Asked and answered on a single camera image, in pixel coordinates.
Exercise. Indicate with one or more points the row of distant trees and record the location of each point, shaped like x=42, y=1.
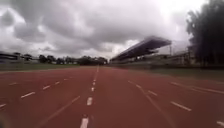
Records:
x=83, y=60

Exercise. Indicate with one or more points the roofed grandstand building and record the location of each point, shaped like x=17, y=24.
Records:
x=143, y=50

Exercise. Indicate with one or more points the red running track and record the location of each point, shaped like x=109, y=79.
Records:
x=113, y=100

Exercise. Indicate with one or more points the grass strip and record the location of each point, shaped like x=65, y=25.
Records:
x=186, y=72

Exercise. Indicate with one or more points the green grass field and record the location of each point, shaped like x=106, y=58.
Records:
x=36, y=66

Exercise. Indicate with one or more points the tall dark trees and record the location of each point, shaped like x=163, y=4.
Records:
x=206, y=33

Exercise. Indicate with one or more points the low building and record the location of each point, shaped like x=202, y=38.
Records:
x=10, y=57

